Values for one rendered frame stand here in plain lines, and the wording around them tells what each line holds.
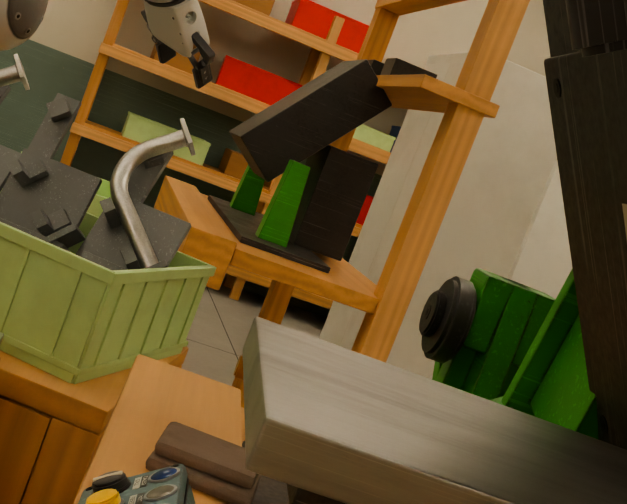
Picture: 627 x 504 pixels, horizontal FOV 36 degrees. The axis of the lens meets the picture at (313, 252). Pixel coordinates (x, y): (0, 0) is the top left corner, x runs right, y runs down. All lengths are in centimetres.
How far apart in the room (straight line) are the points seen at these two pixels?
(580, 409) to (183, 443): 43
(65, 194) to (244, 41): 596
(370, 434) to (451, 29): 770
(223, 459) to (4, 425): 57
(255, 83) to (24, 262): 572
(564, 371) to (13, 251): 99
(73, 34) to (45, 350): 622
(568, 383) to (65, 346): 94
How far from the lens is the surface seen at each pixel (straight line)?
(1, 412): 139
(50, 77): 755
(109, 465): 86
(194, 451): 87
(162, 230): 165
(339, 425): 32
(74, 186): 171
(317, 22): 716
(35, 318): 142
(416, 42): 791
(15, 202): 173
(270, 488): 95
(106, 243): 166
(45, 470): 139
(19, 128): 758
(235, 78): 706
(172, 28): 152
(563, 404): 57
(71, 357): 140
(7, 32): 98
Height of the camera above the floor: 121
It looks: 5 degrees down
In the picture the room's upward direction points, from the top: 21 degrees clockwise
